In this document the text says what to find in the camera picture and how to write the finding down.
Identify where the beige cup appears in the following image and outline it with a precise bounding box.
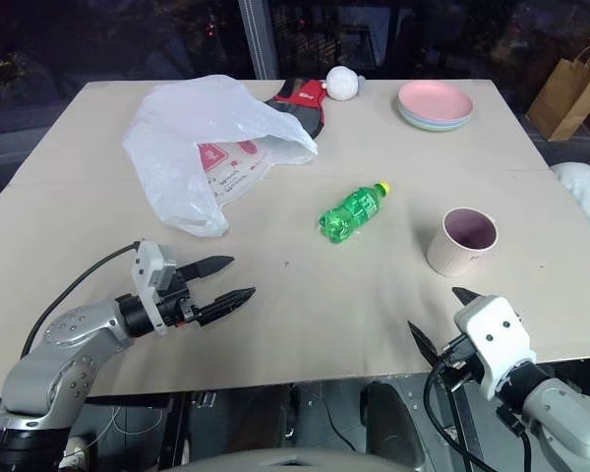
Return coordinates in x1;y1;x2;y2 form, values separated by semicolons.
425;206;500;278

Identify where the translucent white plastic bag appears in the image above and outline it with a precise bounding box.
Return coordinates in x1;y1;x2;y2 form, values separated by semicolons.
122;74;320;239

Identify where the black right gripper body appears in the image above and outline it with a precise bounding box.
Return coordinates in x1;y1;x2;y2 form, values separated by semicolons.
439;335;487;393

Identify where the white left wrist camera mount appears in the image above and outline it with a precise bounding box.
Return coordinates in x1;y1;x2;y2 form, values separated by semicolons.
130;239;179;338

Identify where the light blue plate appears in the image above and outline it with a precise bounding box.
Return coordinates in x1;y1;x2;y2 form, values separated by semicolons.
397;105;474;128

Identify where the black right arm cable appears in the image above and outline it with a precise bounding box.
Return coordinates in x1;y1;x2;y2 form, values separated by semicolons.
422;350;503;472

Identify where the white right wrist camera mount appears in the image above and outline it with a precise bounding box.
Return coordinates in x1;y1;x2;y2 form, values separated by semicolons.
452;294;538;402

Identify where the white fluffy cloth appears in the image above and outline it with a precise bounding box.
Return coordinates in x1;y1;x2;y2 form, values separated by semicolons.
550;161;590;238

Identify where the pink plate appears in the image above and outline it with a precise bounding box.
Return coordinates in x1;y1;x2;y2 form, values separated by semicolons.
397;81;475;121

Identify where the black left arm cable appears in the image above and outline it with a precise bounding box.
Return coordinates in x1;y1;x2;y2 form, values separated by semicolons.
19;244;142;363

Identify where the green plastic bottle yellow cap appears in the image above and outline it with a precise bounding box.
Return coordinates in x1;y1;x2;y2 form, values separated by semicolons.
318;180;392;246

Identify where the light green plate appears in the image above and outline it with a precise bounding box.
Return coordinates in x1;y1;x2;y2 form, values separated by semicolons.
403;116;469;134

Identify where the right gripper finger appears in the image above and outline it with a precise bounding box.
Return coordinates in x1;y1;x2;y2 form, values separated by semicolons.
451;286;480;309
407;320;446;370

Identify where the brown paper bag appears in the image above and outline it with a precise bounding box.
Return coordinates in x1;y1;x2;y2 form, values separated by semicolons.
525;44;590;144

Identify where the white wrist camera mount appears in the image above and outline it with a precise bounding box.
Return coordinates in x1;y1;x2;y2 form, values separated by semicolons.
130;239;179;338
452;294;538;402

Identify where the white plush ball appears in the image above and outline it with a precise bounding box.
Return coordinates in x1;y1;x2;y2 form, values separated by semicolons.
324;65;367;102

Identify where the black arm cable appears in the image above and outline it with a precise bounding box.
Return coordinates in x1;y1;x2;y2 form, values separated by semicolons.
19;244;142;363
422;350;503;472

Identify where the white packet with red print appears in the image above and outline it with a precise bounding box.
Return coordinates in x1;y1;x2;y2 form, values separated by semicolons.
195;137;272;207

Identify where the grey window frame post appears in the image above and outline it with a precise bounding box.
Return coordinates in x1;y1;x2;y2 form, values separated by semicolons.
237;0;279;81

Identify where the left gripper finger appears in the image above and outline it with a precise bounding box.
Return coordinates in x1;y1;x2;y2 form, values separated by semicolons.
176;255;236;283
196;287;257;327

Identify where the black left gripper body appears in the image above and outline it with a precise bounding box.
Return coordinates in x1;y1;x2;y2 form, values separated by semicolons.
155;273;202;330

